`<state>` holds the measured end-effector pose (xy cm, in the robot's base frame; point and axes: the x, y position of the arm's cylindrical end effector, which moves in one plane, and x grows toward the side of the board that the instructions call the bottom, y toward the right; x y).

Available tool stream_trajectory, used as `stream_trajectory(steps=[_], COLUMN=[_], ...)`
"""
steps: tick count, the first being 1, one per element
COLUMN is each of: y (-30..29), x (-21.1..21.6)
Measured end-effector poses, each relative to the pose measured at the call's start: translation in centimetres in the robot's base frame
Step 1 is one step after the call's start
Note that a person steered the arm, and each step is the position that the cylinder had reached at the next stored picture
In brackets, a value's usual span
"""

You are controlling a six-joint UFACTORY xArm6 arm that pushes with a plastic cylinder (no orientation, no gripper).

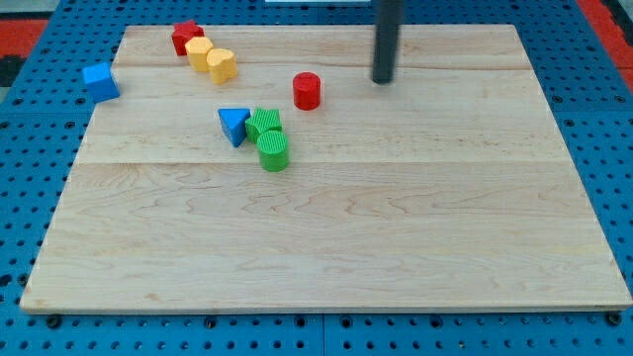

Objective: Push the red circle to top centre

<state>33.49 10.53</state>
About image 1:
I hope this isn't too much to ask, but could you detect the red star block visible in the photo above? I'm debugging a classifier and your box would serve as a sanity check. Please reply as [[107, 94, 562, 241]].
[[171, 20, 205, 56]]

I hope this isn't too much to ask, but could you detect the light wooden board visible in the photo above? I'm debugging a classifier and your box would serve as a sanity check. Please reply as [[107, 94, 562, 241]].
[[21, 25, 632, 314]]

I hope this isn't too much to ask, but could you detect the green star block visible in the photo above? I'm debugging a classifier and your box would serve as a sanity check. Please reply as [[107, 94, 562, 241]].
[[244, 108, 283, 143]]

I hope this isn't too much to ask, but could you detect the blue triangle block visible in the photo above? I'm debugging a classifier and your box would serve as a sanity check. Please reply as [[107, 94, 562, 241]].
[[218, 108, 250, 147]]

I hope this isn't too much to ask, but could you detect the blue cube block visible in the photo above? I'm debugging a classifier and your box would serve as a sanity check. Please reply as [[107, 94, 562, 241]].
[[82, 62, 120, 103]]

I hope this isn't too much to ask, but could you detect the red cylinder block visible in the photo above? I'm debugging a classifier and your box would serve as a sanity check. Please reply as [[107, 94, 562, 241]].
[[292, 72, 321, 111]]

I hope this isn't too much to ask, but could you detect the yellow hexagon block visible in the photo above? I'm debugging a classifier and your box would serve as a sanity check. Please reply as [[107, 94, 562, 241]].
[[185, 37, 214, 72]]

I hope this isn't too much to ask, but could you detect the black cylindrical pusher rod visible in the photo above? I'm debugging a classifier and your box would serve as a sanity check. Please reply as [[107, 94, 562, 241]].
[[371, 0, 405, 85]]

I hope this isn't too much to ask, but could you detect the yellow heart block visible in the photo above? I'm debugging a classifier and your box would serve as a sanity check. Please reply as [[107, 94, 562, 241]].
[[207, 48, 238, 85]]

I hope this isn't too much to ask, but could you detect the green cylinder block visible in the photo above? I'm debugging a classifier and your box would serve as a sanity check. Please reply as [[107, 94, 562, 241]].
[[256, 131, 290, 172]]

